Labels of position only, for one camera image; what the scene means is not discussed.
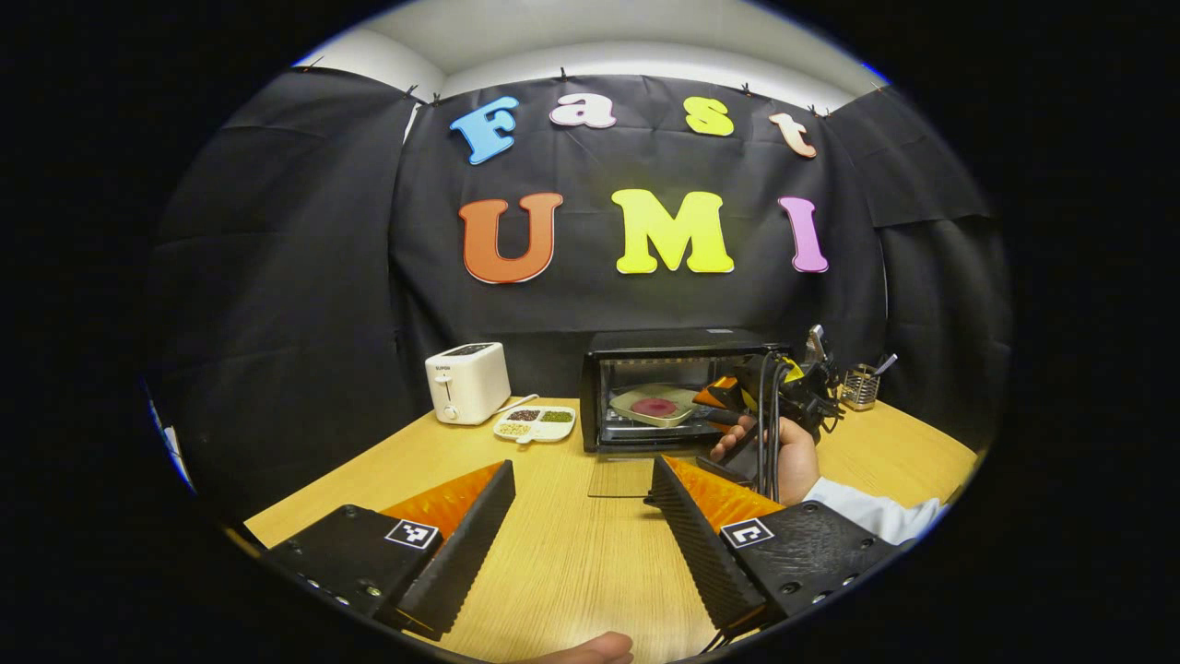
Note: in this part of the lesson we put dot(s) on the metal spoon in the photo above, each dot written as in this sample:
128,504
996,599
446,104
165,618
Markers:
887,362

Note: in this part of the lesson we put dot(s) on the metal mesh utensil holder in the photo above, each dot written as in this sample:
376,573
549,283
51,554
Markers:
857,387

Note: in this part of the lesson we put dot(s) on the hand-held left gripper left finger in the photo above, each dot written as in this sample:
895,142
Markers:
470,553

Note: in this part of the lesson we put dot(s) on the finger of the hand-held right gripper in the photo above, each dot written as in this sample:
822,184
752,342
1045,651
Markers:
728,418
721,392

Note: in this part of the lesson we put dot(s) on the black backdrop cloth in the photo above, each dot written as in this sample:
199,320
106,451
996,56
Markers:
277,323

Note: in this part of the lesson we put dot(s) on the pink round food slice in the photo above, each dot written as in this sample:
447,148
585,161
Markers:
654,407

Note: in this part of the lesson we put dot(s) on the black electric oven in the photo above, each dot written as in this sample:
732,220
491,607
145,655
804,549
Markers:
664,343

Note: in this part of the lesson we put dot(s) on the white square plate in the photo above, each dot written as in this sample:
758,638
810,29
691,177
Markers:
636,411

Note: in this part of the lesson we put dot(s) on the white divided snack dish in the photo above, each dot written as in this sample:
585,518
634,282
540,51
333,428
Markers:
535,426

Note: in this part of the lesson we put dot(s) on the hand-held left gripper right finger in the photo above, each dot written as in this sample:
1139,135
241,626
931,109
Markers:
701,553

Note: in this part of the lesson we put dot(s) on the white toaster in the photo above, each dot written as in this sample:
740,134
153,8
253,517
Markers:
466,383

